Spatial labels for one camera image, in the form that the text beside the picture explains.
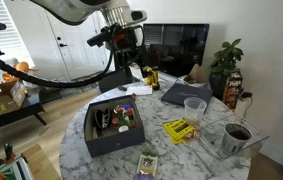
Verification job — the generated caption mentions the yellow black box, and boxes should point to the yellow black box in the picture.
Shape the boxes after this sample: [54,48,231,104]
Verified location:
[162,118,197,145]

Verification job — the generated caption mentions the snack packet with green top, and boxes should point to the snack packet with green top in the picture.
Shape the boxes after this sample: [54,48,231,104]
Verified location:
[136,151,159,177]

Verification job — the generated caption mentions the green plant in black pot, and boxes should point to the green plant in black pot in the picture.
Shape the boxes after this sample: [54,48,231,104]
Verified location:
[208,37,245,100]

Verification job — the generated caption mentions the black door handle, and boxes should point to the black door handle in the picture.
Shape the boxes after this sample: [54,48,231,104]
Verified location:
[56,36,68,49]

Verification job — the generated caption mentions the purple packet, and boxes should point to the purple packet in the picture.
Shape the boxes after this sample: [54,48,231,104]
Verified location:
[133,171,156,180]

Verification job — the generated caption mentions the white round cap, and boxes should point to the white round cap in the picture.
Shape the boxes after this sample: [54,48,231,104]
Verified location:
[118,124,130,133]

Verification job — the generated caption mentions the clear plastic cup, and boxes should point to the clear plastic cup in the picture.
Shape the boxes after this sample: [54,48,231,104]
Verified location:
[183,96,208,127]

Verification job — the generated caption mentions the white window blinds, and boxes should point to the white window blinds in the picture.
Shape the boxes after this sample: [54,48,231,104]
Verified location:
[0,0,26,65]

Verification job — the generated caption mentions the red capped bottle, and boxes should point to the red capped bottle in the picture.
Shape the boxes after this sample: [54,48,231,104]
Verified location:
[111,117,120,130]

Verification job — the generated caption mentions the black corrugated cable conduit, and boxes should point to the black corrugated cable conduit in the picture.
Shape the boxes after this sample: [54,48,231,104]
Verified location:
[0,43,115,89]

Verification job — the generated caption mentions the black low bench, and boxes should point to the black low bench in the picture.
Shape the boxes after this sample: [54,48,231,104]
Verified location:
[0,89,48,135]

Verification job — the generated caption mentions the grey chair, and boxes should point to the grey chair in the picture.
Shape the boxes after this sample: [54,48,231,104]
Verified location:
[97,69,141,95]

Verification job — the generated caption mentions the small orange packet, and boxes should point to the small orange packet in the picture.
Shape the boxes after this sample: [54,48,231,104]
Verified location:
[185,128,202,141]

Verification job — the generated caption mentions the brown paper bag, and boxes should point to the brown paper bag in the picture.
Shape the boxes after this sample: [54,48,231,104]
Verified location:
[183,63,209,85]

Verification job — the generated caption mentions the grey cup with dark contents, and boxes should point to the grey cup with dark contents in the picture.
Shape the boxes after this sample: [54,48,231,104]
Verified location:
[221,122,253,155]

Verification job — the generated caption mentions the black tool with orange band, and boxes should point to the black tool with orange band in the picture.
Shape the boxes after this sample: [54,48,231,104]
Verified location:
[3,142,16,163]

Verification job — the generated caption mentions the orange plush toy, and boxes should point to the orange plush toy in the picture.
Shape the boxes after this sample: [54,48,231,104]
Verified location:
[0,61,39,84]

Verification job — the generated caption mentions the white door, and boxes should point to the white door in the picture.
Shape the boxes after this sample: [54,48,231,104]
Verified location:
[43,9,111,82]

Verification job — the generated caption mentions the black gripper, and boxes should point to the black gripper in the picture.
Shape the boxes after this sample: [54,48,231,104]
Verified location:
[109,23,147,70]

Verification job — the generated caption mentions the white box with black plug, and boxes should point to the white box with black plug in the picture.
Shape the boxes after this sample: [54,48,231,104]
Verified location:
[235,91,254,118]

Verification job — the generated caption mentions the yellow bottle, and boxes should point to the yellow bottle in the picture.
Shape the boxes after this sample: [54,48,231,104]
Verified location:
[151,65,161,91]
[144,67,154,87]

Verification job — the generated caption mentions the green white box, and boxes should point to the green white box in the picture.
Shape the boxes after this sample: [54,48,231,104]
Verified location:
[0,155,36,180]

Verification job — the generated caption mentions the black flat screen monitor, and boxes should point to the black flat screen monitor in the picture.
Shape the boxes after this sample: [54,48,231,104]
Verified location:
[142,22,211,79]

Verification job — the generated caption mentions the grey patterned rug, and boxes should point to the grey patterned rug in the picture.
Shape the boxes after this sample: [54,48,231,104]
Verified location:
[39,81,99,105]

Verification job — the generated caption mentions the black heart shaped case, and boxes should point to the black heart shaped case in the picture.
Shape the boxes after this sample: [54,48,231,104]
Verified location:
[93,106,112,131]

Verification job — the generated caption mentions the open cardboard box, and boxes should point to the open cardboard box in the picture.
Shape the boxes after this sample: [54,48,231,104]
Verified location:
[0,79,28,116]

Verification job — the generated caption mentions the clear plastic container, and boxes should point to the clear plastic container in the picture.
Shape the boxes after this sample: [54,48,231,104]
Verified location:
[198,112,271,161]

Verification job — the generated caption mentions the white paper sheet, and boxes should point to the white paper sheet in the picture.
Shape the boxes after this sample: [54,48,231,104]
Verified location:
[125,85,154,97]

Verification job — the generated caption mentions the navy open box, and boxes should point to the navy open box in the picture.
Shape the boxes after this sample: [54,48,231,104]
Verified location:
[83,94,146,159]

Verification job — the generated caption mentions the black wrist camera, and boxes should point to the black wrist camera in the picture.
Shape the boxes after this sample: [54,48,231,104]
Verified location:
[86,27,116,48]

